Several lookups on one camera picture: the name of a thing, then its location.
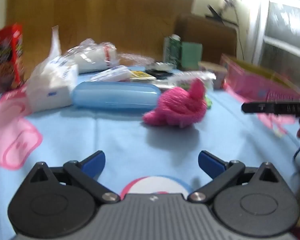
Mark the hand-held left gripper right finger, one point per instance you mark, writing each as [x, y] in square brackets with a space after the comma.
[210, 165]

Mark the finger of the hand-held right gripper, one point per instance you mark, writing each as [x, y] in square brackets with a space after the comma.
[272, 108]

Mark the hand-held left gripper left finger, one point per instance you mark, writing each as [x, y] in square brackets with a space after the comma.
[95, 163]

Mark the pink plush toy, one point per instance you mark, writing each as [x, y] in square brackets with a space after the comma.
[180, 107]

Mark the black round compact case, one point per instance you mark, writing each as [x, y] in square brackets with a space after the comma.
[161, 74]

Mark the blue printed blanket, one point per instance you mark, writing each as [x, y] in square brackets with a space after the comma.
[90, 135]

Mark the pink biscuit tin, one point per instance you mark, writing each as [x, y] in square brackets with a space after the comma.
[252, 85]

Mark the small green toy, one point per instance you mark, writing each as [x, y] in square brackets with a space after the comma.
[209, 103]

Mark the blue plastic case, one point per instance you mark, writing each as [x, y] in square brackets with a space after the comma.
[115, 96]

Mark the white tissue pack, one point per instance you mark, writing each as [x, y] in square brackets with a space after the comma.
[50, 90]

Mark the clear plastic bag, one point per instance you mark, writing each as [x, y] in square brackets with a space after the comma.
[187, 76]

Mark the white tube with blue print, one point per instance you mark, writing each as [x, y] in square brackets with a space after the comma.
[112, 74]

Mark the green mug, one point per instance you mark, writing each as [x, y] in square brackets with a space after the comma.
[192, 55]

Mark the brown chair back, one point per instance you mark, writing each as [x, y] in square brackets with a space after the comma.
[207, 35]

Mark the yellow and black packet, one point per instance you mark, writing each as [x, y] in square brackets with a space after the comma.
[140, 75]

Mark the black tape strips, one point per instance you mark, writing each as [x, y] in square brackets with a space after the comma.
[216, 13]

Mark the clear plastic wrap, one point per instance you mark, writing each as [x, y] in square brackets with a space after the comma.
[137, 58]

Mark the green drink carton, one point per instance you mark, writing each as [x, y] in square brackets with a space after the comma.
[172, 52]

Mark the red snack box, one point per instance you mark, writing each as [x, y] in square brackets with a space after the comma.
[7, 60]

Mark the wooden headboard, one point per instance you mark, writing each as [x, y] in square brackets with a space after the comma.
[115, 12]

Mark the white window frame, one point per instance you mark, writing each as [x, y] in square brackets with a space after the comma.
[262, 30]

